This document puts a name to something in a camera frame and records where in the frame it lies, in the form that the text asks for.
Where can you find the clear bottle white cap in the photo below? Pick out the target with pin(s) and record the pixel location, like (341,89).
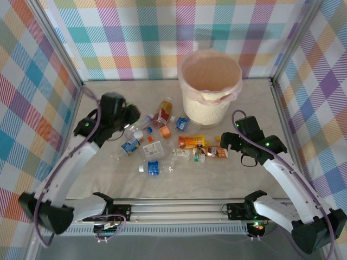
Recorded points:
(143,122)

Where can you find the blue yellow label bottle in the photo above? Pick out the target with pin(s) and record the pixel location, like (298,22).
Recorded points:
(130,145)

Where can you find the brown tea bottle red label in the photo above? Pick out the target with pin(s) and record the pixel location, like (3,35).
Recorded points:
(162,113)

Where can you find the small green label bottle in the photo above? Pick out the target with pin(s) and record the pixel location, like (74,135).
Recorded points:
(199,157)

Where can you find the orange snack packet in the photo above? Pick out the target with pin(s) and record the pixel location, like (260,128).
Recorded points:
(191,140)

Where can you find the small blue label bottle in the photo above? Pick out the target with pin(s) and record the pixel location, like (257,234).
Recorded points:
(182,123)

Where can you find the long clear blue label bottle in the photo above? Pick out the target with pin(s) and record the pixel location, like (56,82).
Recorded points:
(153,167)

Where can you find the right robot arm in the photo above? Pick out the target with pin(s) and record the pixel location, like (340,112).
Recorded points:
(284,176)

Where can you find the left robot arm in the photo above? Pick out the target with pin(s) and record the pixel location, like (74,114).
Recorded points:
(67,168)

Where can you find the cream plastic bin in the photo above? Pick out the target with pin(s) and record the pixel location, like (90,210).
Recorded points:
(203,111)

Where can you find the plaid backdrop panel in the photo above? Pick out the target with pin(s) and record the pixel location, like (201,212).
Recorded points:
(135,40)
(27,108)
(325,94)

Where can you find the aluminium floor rail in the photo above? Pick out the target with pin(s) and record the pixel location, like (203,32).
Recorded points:
(279,108)
(77,98)

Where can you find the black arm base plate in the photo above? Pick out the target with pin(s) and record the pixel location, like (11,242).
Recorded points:
(126,212)
(231,214)

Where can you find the wide aluminium mounting rail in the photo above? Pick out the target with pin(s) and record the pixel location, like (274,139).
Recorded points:
(176,211)

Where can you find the aluminium frame post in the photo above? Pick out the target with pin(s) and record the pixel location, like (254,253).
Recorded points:
(294,40)
(56,40)

